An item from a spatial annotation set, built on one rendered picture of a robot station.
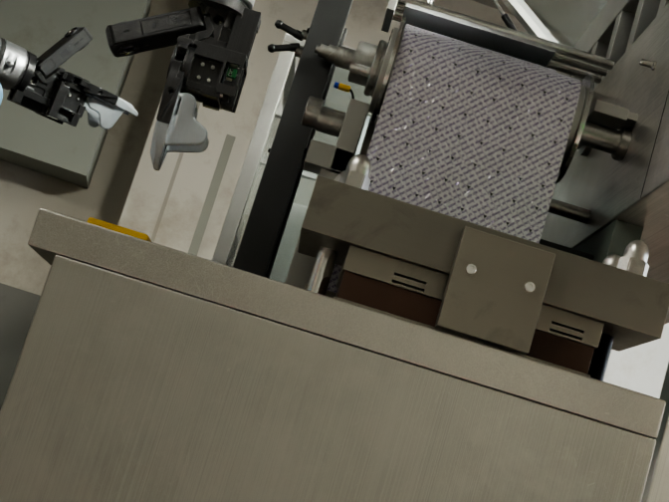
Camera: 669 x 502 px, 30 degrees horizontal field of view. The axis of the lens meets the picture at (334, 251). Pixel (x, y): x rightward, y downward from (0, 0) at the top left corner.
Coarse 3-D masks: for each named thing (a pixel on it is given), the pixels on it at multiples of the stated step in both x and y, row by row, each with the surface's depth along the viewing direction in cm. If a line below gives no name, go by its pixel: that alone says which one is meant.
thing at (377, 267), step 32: (352, 256) 133; (384, 256) 133; (352, 288) 133; (384, 288) 133; (416, 288) 134; (416, 320) 133; (544, 320) 133; (576, 320) 133; (512, 352) 132; (544, 352) 133; (576, 352) 133
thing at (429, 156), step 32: (384, 128) 155; (416, 128) 155; (448, 128) 156; (480, 128) 156; (384, 160) 154; (416, 160) 155; (448, 160) 155; (480, 160) 155; (512, 160) 155; (544, 160) 156; (384, 192) 154; (416, 192) 154; (448, 192) 154; (480, 192) 154; (512, 192) 155; (544, 192) 155; (480, 224) 154; (512, 224) 154; (544, 224) 154
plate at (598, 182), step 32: (640, 64) 160; (608, 96) 186; (640, 96) 163; (640, 128) 157; (576, 160) 196; (608, 160) 171; (640, 160) 152; (576, 192) 188; (608, 192) 165; (640, 192) 147; (576, 224) 180; (608, 224) 161; (640, 224) 156
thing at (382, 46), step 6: (384, 42) 161; (378, 48) 160; (384, 48) 160; (378, 54) 159; (384, 54) 160; (378, 60) 159; (372, 66) 159; (378, 66) 159; (372, 72) 159; (378, 72) 159; (372, 78) 160; (366, 84) 160; (372, 84) 160; (366, 90) 161; (372, 90) 161
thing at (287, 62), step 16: (352, 48) 264; (288, 64) 262; (272, 80) 261; (272, 96) 261; (272, 112) 260; (256, 128) 260; (256, 144) 259; (256, 160) 258; (240, 176) 258; (240, 192) 257; (240, 208) 257; (224, 224) 256; (224, 240) 255; (224, 256) 255
